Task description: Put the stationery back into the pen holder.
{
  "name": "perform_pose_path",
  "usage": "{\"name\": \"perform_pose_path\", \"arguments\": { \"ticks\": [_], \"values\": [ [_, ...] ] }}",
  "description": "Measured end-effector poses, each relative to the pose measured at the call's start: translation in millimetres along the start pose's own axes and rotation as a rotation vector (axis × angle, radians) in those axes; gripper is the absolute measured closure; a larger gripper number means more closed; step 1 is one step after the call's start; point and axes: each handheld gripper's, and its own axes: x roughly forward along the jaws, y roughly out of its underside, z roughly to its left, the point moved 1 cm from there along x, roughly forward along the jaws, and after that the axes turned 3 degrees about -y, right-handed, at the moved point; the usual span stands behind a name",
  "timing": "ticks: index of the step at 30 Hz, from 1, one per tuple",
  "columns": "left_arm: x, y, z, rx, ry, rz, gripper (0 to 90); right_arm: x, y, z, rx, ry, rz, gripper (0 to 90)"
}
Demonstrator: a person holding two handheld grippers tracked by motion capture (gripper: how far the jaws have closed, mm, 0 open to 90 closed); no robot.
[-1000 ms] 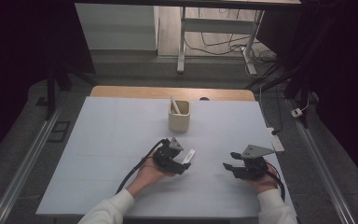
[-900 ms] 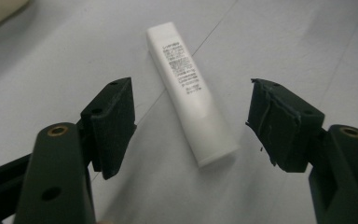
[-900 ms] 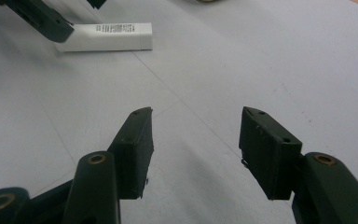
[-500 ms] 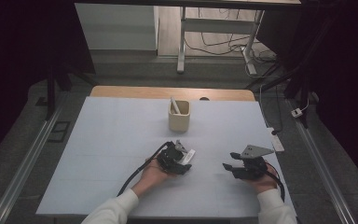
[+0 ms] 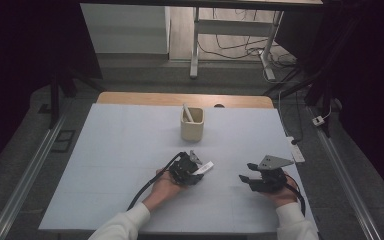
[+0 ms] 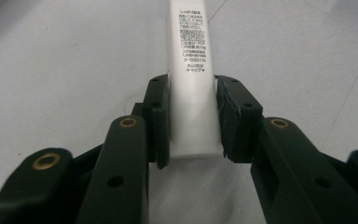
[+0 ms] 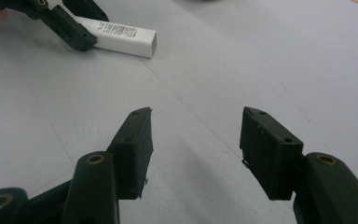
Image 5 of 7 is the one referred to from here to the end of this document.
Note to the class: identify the aluminium rail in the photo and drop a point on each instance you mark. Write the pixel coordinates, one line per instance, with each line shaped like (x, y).
(30, 166)
(343, 173)

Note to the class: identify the white tube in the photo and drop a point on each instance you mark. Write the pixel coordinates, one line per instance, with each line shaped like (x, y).
(205, 168)

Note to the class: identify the white desk frame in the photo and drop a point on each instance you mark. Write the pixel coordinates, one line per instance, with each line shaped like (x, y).
(233, 27)

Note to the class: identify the white cabinet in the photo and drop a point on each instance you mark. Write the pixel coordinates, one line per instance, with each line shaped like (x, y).
(123, 30)

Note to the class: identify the person's right hand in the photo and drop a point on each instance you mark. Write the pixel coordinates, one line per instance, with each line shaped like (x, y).
(285, 198)

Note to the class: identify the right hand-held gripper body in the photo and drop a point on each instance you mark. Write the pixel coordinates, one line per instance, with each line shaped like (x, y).
(270, 183)

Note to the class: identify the dark curtain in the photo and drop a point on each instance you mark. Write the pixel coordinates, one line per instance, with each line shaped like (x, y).
(373, 83)
(20, 60)

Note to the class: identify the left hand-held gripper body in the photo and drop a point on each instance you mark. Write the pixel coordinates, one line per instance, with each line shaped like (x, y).
(181, 170)

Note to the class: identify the white pen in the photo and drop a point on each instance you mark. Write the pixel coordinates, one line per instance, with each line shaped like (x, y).
(188, 113)

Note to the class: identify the person's left hand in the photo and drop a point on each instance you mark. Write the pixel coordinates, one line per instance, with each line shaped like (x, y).
(163, 191)

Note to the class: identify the white power strip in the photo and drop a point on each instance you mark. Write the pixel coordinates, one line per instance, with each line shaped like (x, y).
(296, 153)

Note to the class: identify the cream square cup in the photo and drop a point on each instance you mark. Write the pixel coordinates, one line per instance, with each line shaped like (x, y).
(192, 131)

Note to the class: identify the black metal stand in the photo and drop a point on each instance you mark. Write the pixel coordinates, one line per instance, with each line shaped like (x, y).
(55, 100)
(325, 100)

